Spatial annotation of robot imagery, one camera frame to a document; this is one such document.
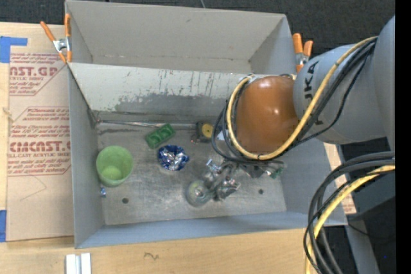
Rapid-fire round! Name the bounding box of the crumpled blue foil wrapper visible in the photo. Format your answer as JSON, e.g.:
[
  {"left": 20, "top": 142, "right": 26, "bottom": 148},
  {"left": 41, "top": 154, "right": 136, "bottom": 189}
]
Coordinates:
[{"left": 157, "top": 144, "right": 190, "bottom": 171}]

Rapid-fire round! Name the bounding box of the yellow and black tape measure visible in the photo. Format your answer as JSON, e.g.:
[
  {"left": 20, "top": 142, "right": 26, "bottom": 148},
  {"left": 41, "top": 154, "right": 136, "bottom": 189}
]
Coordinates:
[{"left": 195, "top": 121, "right": 214, "bottom": 143}]

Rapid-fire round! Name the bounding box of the brown cardboard board red print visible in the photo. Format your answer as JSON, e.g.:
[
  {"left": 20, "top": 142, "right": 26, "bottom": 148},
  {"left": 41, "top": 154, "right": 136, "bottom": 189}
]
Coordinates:
[{"left": 0, "top": 21, "right": 75, "bottom": 243}]

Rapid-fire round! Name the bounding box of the clear glass cup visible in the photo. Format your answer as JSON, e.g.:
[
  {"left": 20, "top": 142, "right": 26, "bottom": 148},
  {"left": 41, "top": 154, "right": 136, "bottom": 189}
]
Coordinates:
[{"left": 185, "top": 179, "right": 213, "bottom": 208}]

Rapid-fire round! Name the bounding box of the green toy brick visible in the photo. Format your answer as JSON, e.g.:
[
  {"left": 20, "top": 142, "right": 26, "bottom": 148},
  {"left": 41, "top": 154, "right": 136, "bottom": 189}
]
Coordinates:
[{"left": 144, "top": 123, "right": 176, "bottom": 149}]

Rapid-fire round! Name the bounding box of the grey metal bin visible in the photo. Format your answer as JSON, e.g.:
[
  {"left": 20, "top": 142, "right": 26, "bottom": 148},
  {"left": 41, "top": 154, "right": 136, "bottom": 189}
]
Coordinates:
[{"left": 64, "top": 0, "right": 348, "bottom": 250}]

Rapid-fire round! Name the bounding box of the light green plastic cup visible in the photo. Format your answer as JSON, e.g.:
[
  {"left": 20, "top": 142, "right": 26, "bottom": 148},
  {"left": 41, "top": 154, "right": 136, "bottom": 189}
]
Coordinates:
[{"left": 95, "top": 145, "right": 134, "bottom": 187}]

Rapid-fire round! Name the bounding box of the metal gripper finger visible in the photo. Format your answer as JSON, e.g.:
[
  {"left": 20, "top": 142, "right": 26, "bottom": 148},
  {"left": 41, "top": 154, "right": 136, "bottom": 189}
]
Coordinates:
[
  {"left": 213, "top": 176, "right": 242, "bottom": 201},
  {"left": 205, "top": 158, "right": 227, "bottom": 191}
]

